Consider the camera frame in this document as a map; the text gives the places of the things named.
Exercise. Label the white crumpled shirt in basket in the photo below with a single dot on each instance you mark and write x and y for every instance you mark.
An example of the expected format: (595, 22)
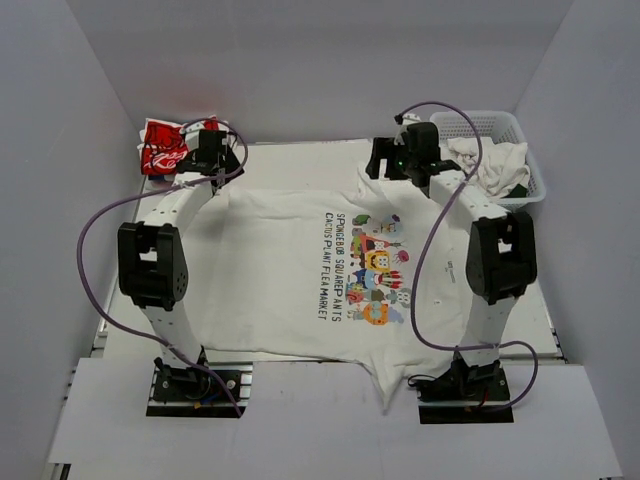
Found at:
(502, 166)

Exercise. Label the white perforated plastic basket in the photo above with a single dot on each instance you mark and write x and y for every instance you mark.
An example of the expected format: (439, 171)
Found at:
(500, 127)

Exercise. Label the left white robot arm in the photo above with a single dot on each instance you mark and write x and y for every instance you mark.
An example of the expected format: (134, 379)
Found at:
(152, 266)

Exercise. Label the white SpongeBob print t-shirt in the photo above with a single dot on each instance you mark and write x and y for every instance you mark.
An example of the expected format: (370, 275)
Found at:
(366, 277)

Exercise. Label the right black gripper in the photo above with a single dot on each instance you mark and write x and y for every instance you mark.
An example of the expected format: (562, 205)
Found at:
(386, 148)

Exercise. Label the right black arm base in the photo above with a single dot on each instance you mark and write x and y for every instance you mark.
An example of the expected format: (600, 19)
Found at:
(464, 395)

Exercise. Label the dark green garment in basket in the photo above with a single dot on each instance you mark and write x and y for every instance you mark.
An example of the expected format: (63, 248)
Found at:
(518, 192)

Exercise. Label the red Coca-Cola folded t-shirt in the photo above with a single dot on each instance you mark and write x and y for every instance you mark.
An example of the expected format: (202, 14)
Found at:
(162, 152)

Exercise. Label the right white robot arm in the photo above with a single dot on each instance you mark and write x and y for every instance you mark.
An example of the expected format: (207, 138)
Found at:
(501, 256)

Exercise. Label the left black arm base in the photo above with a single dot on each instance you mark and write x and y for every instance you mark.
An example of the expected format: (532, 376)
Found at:
(189, 393)

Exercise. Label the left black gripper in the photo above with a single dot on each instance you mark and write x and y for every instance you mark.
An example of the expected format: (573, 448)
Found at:
(231, 163)

